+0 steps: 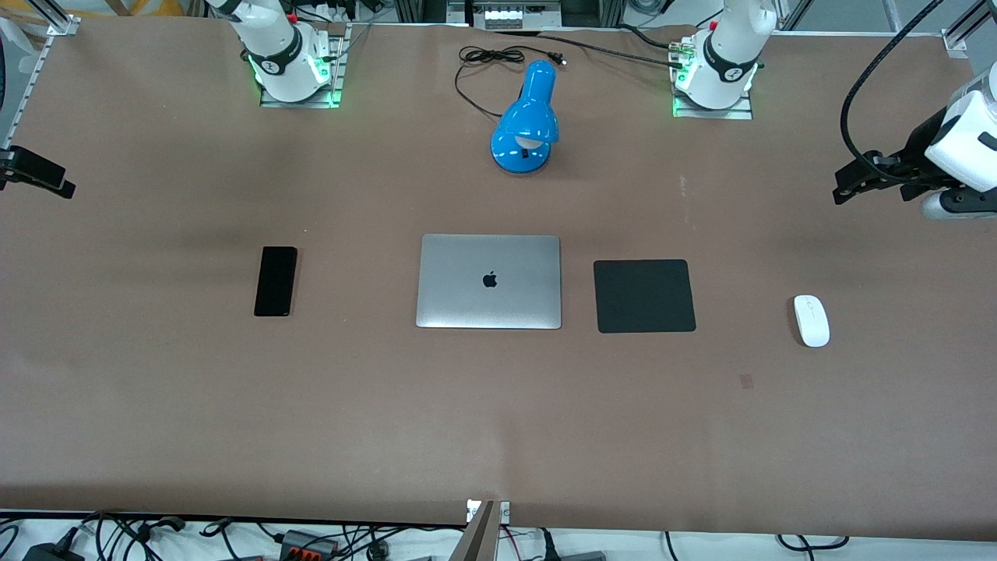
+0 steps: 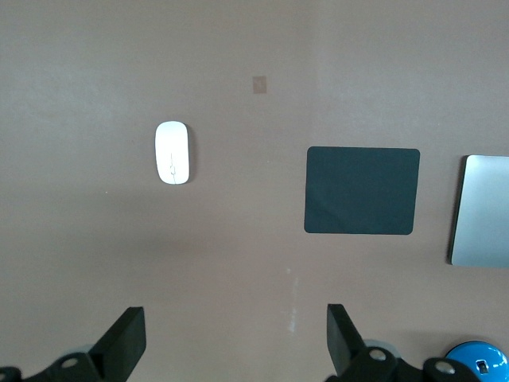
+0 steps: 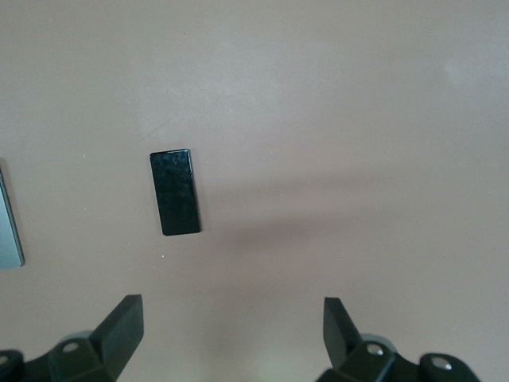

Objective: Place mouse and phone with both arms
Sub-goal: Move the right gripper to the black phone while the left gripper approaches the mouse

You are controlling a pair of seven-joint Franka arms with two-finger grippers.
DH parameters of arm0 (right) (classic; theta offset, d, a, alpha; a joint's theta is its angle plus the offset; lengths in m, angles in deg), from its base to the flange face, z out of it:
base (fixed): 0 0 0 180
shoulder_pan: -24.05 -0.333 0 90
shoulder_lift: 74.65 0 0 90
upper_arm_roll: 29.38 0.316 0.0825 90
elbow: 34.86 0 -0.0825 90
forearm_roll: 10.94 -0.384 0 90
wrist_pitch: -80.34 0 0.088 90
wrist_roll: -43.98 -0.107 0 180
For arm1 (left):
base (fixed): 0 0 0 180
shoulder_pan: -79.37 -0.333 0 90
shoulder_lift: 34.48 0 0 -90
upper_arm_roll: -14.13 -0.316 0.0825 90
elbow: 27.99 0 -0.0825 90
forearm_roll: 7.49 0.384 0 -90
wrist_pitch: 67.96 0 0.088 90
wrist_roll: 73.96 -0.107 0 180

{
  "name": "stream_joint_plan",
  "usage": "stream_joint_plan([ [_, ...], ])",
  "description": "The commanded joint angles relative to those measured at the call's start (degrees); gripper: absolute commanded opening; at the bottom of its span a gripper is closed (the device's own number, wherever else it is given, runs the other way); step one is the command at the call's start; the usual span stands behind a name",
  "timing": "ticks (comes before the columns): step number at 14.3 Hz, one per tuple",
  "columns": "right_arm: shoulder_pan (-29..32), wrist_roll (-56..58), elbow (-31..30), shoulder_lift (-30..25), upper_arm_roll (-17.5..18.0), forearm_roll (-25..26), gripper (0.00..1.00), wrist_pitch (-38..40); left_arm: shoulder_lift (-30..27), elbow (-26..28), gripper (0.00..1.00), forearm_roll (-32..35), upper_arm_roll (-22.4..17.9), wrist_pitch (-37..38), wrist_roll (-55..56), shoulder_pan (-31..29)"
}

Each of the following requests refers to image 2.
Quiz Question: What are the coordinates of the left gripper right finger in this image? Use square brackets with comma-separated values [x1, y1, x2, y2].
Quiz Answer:
[324, 303, 479, 382]

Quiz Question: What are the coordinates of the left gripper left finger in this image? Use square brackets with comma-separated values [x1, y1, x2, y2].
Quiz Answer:
[0, 306, 147, 382]

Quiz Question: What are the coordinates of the white computer mouse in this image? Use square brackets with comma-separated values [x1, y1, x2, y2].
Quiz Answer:
[153, 120, 192, 185]

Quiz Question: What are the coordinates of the black mouse pad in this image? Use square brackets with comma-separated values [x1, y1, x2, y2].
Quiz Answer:
[304, 146, 422, 236]

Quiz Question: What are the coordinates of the blue desk lamp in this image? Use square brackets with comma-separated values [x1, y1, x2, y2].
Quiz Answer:
[444, 341, 509, 382]

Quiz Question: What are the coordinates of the silver laptop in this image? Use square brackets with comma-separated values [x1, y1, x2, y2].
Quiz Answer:
[449, 154, 509, 268]

